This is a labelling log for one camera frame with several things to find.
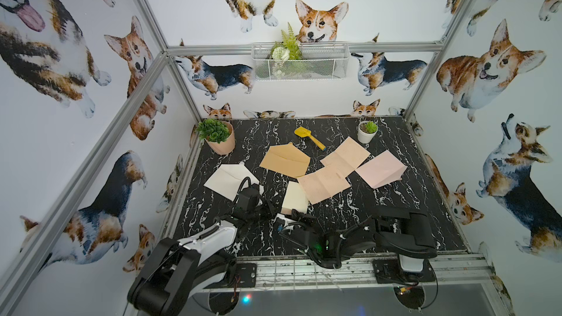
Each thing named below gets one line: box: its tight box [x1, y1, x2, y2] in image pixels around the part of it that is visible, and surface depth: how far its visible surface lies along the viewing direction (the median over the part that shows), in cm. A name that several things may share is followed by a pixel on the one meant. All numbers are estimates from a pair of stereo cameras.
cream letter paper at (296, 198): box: [281, 180, 309, 214], surface depth 92 cm
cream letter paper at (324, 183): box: [297, 163, 352, 205], surface depth 98 cm
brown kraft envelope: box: [259, 141, 312, 179], surface depth 107 cm
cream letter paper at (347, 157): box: [319, 136, 372, 173], surface depth 106 cm
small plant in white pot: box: [357, 119, 379, 144], surface depth 106 cm
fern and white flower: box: [270, 21, 303, 77], surface depth 84 cm
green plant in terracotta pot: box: [195, 118, 236, 156], surface depth 97 cm
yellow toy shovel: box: [294, 126, 327, 152], surface depth 116 cm
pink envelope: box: [354, 149, 409, 189], surface depth 103 cm
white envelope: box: [203, 163, 260, 202], surface depth 103 cm
